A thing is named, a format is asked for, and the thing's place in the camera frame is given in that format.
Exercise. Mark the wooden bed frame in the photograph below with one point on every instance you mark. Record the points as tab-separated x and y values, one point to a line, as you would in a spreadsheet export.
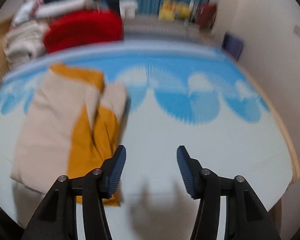
277	119

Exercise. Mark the light blue folded mat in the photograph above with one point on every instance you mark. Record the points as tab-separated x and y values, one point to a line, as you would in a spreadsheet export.
135	46

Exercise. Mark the yellow bear plush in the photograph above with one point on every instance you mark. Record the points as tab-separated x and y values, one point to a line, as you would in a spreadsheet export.
182	11

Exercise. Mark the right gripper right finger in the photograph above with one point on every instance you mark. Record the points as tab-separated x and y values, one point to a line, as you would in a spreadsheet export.
190	171

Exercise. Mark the white plush toy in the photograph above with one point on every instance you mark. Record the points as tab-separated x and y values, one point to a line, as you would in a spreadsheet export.
128	8

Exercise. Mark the yellow duck plush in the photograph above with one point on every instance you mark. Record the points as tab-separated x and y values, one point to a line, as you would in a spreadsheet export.
167	10

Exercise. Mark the red folded blanket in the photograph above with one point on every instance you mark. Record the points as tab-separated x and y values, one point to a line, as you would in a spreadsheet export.
81	28

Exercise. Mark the blue patterned bed sheet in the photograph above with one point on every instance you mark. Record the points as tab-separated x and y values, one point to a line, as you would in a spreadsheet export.
190	129

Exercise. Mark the beige and orange hooded jacket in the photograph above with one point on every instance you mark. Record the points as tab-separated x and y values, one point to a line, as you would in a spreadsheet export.
72	126

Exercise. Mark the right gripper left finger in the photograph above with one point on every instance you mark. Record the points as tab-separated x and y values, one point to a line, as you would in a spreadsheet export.
112	170

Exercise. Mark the purple paper bag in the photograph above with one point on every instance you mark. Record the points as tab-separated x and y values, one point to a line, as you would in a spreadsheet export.
233	45

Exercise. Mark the cream folded blanket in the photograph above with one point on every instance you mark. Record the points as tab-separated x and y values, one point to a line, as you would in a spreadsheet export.
25	43

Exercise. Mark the white folded duvet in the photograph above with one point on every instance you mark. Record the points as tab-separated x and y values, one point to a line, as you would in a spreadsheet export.
36	9

